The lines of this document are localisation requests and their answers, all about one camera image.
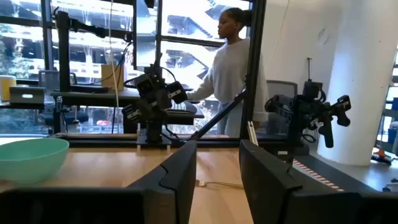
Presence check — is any green plastic bowl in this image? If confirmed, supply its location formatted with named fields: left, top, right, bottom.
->
left=0, top=138, right=70, bottom=185

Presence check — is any black frame base rail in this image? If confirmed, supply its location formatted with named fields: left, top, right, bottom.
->
left=55, top=133, right=310, bottom=149

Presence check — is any gold metal fork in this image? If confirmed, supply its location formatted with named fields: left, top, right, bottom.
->
left=195, top=179, right=245, bottom=190

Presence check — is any black diagonal frame strut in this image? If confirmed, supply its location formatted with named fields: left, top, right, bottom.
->
left=189, top=89, right=247, bottom=141

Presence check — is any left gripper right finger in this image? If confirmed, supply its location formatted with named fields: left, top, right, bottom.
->
left=238, top=139, right=303, bottom=224

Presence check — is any person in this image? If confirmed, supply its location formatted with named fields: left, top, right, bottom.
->
left=186, top=7, right=270, bottom=138

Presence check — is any black desk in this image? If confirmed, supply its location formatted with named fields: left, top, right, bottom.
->
left=49, top=88, right=205, bottom=135

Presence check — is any white plastic strip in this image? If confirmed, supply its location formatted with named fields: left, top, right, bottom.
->
left=246, top=121, right=259, bottom=147

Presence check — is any red white striped strip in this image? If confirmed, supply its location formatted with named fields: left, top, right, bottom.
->
left=292, top=159, right=345, bottom=192

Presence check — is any white hanging cable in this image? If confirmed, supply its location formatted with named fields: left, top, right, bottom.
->
left=106, top=0, right=121, bottom=108

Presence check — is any black vertical frame post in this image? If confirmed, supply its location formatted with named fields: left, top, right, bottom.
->
left=239, top=0, right=267, bottom=141

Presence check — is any brown cardboard box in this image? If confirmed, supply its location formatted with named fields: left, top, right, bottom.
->
left=100, top=63, right=125, bottom=91

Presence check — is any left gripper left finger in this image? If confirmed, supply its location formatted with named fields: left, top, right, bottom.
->
left=127, top=140, right=198, bottom=224

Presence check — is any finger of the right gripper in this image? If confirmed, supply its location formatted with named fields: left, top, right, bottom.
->
left=121, top=103, right=144, bottom=124
left=167, top=81, right=188, bottom=105

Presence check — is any grey metal box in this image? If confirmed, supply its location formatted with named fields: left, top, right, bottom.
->
left=9, top=86, right=45, bottom=105

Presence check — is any yellow cup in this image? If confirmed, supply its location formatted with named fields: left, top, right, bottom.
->
left=0, top=75, right=17, bottom=102

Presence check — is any grey office chair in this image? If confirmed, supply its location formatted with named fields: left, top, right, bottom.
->
left=266, top=80, right=299, bottom=100

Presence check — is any white round pillar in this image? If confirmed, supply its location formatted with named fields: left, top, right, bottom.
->
left=317, top=0, right=398, bottom=167

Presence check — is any orange black floor tool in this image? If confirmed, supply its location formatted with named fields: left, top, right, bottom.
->
left=370, top=148, right=394, bottom=166

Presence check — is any black robot arm with handle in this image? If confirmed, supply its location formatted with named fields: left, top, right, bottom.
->
left=264, top=57, right=353, bottom=156

